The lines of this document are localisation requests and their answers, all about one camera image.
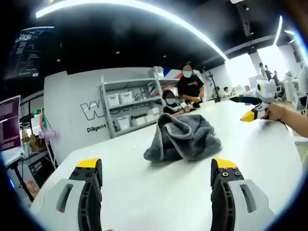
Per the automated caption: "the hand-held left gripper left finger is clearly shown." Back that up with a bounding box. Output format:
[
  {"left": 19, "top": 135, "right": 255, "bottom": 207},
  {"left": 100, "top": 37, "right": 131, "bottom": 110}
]
[{"left": 36, "top": 158, "right": 103, "bottom": 231}]

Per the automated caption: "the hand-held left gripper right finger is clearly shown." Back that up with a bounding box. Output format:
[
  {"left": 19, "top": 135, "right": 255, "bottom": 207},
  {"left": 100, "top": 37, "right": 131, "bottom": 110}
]
[{"left": 210, "top": 157, "right": 276, "bottom": 231}]

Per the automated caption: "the grey towel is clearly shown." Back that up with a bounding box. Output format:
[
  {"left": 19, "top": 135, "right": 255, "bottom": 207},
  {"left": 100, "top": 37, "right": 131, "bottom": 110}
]
[{"left": 143, "top": 113, "right": 221, "bottom": 164}]

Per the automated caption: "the person's right hand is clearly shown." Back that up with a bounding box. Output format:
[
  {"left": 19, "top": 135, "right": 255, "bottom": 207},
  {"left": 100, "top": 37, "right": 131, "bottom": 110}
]
[{"left": 266, "top": 102, "right": 288, "bottom": 121}]

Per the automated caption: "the pink roll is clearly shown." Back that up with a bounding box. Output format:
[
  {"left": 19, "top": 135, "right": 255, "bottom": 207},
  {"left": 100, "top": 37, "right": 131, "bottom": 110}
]
[{"left": 38, "top": 130, "right": 60, "bottom": 140}]

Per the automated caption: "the white table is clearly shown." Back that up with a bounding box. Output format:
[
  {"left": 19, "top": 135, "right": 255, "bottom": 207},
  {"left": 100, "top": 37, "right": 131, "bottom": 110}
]
[{"left": 28, "top": 98, "right": 304, "bottom": 231}]

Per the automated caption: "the white storage box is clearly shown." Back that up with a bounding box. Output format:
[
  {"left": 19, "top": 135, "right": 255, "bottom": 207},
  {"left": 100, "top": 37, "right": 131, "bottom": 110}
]
[
  {"left": 120, "top": 91, "right": 134, "bottom": 104},
  {"left": 106, "top": 93, "right": 120, "bottom": 107},
  {"left": 144, "top": 108, "right": 161, "bottom": 123},
  {"left": 117, "top": 115, "right": 131, "bottom": 130}
]

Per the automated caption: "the computer monitor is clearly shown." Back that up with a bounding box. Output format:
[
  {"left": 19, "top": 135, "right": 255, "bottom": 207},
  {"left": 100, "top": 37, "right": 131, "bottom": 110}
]
[{"left": 0, "top": 95, "right": 24, "bottom": 152}]

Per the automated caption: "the grey metal shelf rack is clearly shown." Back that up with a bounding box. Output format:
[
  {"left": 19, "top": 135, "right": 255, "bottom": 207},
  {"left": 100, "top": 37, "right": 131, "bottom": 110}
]
[{"left": 100, "top": 75, "right": 167, "bottom": 139}]

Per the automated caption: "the curved ceiling light strip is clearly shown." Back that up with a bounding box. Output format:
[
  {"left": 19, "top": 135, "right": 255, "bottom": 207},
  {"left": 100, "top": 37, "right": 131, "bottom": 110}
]
[{"left": 35, "top": 0, "right": 229, "bottom": 61}]

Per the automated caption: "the hanging dark screen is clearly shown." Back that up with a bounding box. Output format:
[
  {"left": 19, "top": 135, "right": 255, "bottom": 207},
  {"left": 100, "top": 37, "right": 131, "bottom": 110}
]
[{"left": 3, "top": 26, "right": 55, "bottom": 80}]

